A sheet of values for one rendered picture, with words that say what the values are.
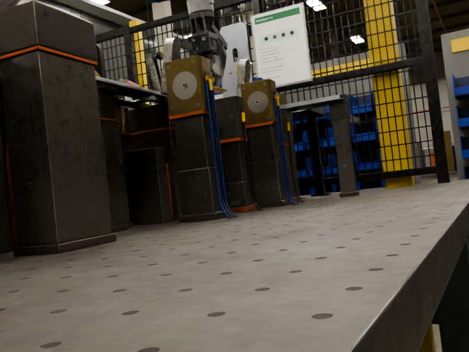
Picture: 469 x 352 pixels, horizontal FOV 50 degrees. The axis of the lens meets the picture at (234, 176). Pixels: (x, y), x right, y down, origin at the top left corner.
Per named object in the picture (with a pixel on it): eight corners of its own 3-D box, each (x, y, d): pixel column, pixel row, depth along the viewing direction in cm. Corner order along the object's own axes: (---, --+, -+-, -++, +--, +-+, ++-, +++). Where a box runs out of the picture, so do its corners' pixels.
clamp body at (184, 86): (228, 220, 103) (209, 51, 104) (178, 225, 107) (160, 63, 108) (241, 217, 109) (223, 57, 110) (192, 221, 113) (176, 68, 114)
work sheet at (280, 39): (312, 80, 195) (303, 1, 196) (258, 91, 204) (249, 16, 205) (313, 81, 197) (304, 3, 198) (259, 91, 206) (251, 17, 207)
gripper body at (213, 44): (188, 57, 146) (182, 15, 145) (202, 60, 154) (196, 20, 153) (212, 52, 143) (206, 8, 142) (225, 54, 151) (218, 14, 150)
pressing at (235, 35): (255, 116, 175) (244, 20, 176) (225, 122, 179) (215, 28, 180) (256, 117, 175) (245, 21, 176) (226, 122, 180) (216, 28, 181)
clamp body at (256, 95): (293, 206, 133) (278, 76, 134) (252, 210, 138) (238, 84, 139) (301, 204, 139) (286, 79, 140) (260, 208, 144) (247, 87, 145)
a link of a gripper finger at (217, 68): (210, 86, 147) (204, 55, 146) (219, 87, 152) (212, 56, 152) (220, 84, 145) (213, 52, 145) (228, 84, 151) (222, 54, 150)
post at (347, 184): (356, 195, 148) (345, 98, 149) (339, 197, 150) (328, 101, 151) (359, 195, 153) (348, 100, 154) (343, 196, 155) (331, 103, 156)
